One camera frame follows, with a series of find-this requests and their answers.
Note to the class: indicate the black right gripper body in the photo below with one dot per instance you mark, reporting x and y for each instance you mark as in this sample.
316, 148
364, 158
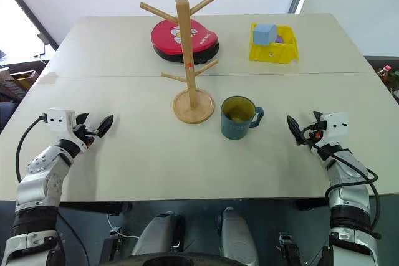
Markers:
314, 137

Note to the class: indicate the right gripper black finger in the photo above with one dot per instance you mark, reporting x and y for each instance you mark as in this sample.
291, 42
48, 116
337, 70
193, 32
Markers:
317, 117
295, 130

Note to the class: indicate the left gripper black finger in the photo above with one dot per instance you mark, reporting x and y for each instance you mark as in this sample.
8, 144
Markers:
82, 118
105, 125

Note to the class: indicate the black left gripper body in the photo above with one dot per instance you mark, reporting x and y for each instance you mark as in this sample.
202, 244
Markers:
87, 135

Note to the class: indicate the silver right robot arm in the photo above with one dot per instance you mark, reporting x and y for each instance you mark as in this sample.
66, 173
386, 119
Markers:
349, 191

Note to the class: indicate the dark rounded robot base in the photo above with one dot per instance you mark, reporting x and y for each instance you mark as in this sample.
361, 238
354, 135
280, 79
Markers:
165, 260

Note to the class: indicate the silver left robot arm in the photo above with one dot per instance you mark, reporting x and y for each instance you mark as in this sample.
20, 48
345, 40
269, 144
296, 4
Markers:
37, 178

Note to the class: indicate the wooden mug tree stand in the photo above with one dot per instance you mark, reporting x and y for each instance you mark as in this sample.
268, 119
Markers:
186, 45

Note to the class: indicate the blue mug yellow inside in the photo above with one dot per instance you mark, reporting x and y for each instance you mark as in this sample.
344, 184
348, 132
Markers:
235, 129

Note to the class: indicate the wooden box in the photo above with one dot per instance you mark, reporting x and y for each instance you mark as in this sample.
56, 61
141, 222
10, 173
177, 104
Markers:
23, 79

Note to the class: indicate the yellow plastic bin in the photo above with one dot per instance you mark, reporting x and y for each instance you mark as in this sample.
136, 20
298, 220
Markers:
271, 52

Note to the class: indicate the bottle with red cap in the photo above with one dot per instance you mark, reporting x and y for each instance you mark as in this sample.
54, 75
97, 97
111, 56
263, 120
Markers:
386, 74

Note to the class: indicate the purple item in bin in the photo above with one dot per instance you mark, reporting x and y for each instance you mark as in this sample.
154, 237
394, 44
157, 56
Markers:
280, 38

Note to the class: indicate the light blue block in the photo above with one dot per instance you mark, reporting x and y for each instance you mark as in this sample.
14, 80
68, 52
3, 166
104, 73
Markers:
263, 35

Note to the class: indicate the red and black round pad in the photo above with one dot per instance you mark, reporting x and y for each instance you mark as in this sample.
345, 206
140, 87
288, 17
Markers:
166, 41

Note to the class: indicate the silver left robot leg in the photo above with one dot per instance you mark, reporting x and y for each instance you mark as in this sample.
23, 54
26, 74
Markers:
159, 235

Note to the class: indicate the silver robot leg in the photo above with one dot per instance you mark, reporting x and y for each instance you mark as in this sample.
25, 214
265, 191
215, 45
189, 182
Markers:
237, 238
159, 235

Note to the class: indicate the silver right robot leg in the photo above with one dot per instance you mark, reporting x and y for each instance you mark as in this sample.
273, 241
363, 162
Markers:
237, 238

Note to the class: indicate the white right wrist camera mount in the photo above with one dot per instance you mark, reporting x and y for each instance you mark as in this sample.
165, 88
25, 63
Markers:
336, 126

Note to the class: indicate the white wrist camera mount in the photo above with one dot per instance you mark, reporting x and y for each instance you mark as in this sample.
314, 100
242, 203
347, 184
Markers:
336, 126
60, 119

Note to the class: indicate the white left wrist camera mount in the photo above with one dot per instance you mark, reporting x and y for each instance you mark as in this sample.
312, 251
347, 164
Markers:
60, 119

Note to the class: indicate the black table frame bar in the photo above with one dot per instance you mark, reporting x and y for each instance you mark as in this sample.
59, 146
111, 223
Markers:
93, 207
311, 203

